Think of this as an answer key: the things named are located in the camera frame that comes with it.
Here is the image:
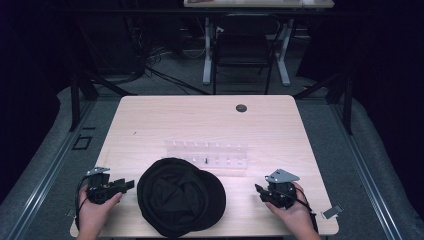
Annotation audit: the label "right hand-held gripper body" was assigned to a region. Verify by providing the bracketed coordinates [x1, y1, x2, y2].
[262, 168, 301, 210]

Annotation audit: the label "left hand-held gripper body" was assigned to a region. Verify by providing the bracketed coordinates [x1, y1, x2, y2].
[85, 166, 118, 205]

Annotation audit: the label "person's left hand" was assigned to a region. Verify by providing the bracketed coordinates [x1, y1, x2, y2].
[77, 184, 124, 240]

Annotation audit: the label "person's right hand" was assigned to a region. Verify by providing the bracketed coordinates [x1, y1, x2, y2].
[265, 181, 322, 240]

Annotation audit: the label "black square floor outlet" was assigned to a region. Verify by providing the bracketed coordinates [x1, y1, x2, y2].
[71, 134, 94, 151]

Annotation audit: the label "black cap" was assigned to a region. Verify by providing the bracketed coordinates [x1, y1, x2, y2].
[136, 157, 227, 239]

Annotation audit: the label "clear plastic rack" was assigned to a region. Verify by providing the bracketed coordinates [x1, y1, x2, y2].
[162, 139, 250, 171]

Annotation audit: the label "black chair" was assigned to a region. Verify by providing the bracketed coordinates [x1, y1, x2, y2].
[211, 13, 282, 96]

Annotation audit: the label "white-legged desk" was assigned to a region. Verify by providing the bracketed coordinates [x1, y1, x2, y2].
[183, 0, 336, 88]

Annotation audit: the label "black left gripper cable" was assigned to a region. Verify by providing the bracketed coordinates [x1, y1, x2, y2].
[74, 175, 92, 232]

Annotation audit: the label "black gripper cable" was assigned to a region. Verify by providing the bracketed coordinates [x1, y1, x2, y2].
[74, 175, 92, 232]
[285, 185, 320, 234]

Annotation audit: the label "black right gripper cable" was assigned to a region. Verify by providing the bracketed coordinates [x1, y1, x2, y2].
[285, 185, 320, 234]

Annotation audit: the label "black metal frame stand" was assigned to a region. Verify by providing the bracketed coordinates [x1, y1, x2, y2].
[293, 71, 354, 136]
[68, 19, 138, 133]

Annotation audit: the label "black floor cables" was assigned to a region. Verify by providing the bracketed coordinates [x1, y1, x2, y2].
[126, 16, 212, 96]

